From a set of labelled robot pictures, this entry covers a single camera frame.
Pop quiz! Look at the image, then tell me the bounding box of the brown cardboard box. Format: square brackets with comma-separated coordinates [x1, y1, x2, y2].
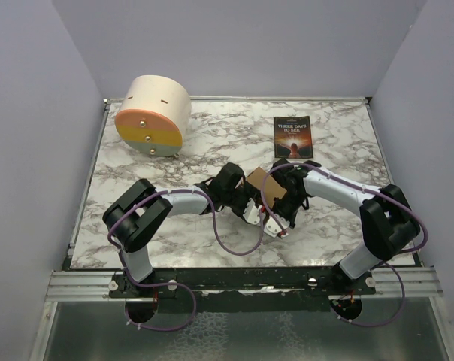
[246, 167, 286, 209]

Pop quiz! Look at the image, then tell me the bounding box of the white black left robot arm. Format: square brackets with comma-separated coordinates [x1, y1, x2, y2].
[102, 162, 263, 297]

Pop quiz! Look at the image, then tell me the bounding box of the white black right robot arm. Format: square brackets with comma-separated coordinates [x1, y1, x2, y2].
[270, 159, 421, 294]

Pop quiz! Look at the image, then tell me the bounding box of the dark book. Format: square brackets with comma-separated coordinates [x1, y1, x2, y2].
[274, 116, 313, 159]

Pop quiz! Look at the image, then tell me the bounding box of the cream cylindrical container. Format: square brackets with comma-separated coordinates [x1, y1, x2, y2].
[114, 75, 192, 157]

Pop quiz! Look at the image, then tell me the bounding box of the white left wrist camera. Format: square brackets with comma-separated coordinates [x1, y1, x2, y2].
[243, 199, 264, 226]

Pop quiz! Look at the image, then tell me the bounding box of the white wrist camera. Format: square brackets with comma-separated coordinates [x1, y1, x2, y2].
[243, 199, 264, 226]
[263, 214, 289, 238]

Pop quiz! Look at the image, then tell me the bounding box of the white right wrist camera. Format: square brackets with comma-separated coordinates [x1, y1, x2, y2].
[263, 214, 289, 238]

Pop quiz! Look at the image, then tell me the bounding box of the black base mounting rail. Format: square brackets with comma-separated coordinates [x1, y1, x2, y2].
[108, 266, 376, 315]

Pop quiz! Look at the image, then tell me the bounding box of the aluminium frame rail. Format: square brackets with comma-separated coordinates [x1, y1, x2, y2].
[46, 271, 115, 302]

